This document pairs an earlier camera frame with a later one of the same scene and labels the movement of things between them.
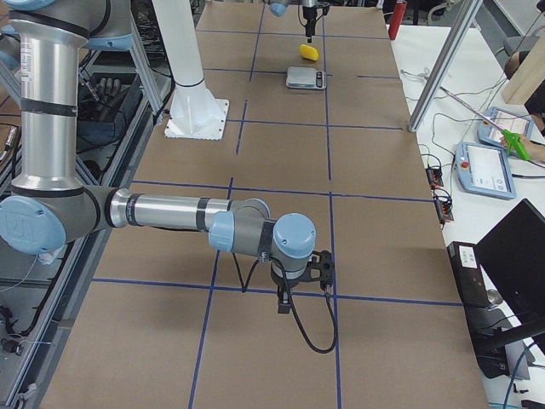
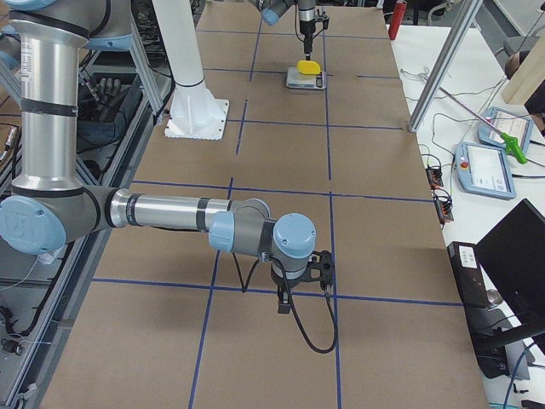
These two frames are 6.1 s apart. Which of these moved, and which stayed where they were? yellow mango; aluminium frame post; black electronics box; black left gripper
Moved: yellow mango
Stayed: aluminium frame post; black left gripper; black electronics box
